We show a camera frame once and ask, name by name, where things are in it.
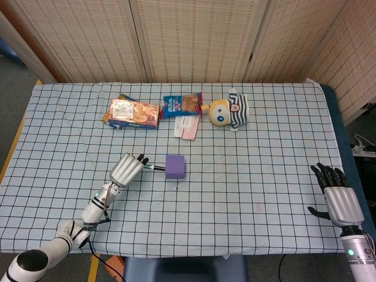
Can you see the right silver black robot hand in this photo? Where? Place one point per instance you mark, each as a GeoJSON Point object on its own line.
{"type": "Point", "coordinates": [340, 202]}

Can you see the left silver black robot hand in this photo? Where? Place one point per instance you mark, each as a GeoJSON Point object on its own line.
{"type": "Point", "coordinates": [127, 171]}

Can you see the green marker with black cap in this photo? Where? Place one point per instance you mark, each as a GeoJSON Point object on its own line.
{"type": "Point", "coordinates": [154, 167]}

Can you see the purple cube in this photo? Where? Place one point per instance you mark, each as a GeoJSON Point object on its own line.
{"type": "Point", "coordinates": [175, 166]}

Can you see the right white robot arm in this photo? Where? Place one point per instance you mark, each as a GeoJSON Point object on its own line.
{"type": "Point", "coordinates": [358, 255]}

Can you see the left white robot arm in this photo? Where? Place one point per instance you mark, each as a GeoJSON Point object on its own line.
{"type": "Point", "coordinates": [67, 226]}

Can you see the blue padded table edge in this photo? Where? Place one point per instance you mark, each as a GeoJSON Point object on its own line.
{"type": "Point", "coordinates": [346, 152]}

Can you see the orange cookie box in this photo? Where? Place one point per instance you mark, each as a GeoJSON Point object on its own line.
{"type": "Point", "coordinates": [132, 114]}

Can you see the pink white paper packet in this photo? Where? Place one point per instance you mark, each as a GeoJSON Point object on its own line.
{"type": "Point", "coordinates": [186, 127]}

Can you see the blue snack bag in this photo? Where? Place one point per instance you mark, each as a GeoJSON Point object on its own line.
{"type": "Point", "coordinates": [180, 105]}

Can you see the blue grid checked tablecloth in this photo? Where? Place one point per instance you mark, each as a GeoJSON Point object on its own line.
{"type": "Point", "coordinates": [205, 205]}

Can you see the orange object on floor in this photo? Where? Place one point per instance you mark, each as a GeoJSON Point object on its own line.
{"type": "Point", "coordinates": [116, 265]}

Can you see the blue chair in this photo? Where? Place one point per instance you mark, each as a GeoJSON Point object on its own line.
{"type": "Point", "coordinates": [185, 269]}

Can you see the yellow plush toy striped shirt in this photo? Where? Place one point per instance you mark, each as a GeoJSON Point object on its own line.
{"type": "Point", "coordinates": [229, 110]}

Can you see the beige folding screen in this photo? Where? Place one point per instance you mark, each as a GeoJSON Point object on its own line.
{"type": "Point", "coordinates": [188, 38]}

